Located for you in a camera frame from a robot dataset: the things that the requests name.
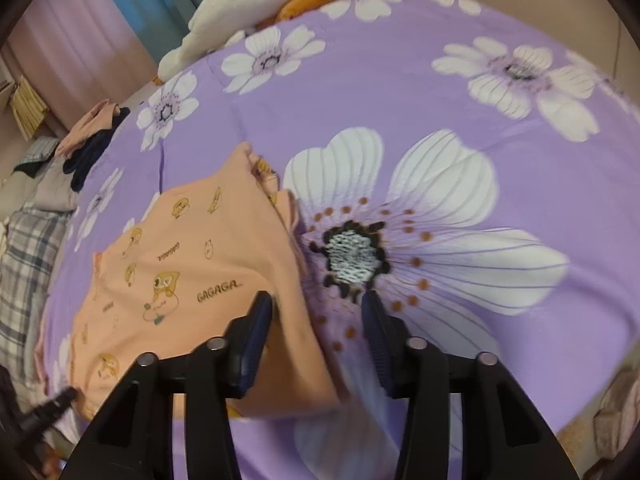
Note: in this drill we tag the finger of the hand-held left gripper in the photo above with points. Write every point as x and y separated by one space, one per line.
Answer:
50 408

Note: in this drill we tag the orange cartoon print garment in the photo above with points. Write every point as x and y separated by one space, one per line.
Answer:
200 260

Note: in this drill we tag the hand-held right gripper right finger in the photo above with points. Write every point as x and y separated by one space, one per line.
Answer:
382 345

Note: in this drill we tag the purple floral blanket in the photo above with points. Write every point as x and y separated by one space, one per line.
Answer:
400 100

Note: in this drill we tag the dark navy garment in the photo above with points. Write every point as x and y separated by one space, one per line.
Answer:
90 160

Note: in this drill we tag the yellow woven mat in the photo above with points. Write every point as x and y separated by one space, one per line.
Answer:
29 107

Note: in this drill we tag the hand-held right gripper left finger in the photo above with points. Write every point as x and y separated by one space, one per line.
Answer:
255 342

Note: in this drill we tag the peach garment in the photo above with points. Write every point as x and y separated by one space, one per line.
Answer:
95 120

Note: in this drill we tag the pink curtain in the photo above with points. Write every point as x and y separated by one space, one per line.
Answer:
75 35

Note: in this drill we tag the grey quilted cloth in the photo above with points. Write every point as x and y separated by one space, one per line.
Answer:
50 192

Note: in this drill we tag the white and orange plush toy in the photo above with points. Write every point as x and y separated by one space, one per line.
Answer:
240 5

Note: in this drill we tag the plaid pillow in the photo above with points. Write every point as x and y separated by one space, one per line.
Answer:
25 270

